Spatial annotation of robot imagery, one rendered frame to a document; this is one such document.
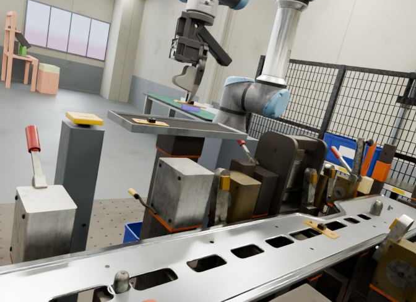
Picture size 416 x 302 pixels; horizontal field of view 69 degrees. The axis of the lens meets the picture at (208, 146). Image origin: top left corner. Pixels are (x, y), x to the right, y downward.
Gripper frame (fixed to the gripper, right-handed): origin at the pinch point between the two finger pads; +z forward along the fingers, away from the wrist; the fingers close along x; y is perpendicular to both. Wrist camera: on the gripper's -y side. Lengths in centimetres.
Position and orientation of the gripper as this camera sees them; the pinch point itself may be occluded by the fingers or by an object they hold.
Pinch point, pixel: (190, 98)
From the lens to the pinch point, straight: 81.3
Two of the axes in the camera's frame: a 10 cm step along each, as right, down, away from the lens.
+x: 3.2, 2.7, -9.1
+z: -2.2, 9.5, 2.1
